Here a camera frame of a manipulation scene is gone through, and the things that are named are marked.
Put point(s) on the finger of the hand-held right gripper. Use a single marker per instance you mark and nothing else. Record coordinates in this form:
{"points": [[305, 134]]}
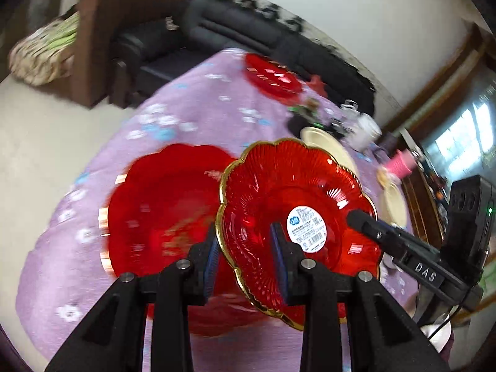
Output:
{"points": [[364, 223]]}

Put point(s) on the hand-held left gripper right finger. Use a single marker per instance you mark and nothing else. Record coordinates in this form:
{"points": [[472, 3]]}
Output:
{"points": [[277, 259]]}

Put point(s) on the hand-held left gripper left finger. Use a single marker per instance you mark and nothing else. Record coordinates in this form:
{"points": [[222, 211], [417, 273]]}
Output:
{"points": [[211, 263]]}

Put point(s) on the cream plastic bowl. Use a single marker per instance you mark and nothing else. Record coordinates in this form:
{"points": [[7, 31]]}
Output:
{"points": [[393, 205], [321, 137]]}

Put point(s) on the red gold-rimmed plate with sticker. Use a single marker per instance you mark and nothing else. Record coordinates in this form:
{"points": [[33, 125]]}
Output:
{"points": [[271, 186]]}

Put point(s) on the wooden cabinet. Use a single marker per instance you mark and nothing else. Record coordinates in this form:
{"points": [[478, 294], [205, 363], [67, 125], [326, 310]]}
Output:
{"points": [[420, 201]]}

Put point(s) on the round bread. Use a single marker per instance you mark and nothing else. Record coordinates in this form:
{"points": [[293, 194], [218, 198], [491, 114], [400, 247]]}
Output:
{"points": [[383, 174]]}

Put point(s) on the pink cup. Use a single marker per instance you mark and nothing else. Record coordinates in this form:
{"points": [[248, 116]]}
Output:
{"points": [[401, 162]]}

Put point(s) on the white jug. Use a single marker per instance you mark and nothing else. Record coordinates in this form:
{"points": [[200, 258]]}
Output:
{"points": [[366, 130]]}

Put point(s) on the black device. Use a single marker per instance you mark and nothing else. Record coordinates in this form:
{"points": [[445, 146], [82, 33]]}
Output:
{"points": [[300, 122]]}

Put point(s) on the red star-shaped object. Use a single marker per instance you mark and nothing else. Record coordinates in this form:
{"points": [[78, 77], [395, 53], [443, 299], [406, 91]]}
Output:
{"points": [[316, 84]]}

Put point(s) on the purple floral tablecloth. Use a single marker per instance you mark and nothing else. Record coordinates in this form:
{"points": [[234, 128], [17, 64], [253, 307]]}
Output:
{"points": [[193, 97]]}

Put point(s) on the far red plate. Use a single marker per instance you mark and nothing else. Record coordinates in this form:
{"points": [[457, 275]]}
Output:
{"points": [[271, 77]]}

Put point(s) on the black leather sofa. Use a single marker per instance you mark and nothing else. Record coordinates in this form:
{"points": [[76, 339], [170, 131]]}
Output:
{"points": [[217, 27]]}

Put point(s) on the brown armchair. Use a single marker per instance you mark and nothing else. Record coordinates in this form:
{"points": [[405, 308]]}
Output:
{"points": [[97, 46]]}

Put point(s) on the patterned blanket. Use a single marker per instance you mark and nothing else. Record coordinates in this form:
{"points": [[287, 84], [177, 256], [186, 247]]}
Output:
{"points": [[38, 54]]}

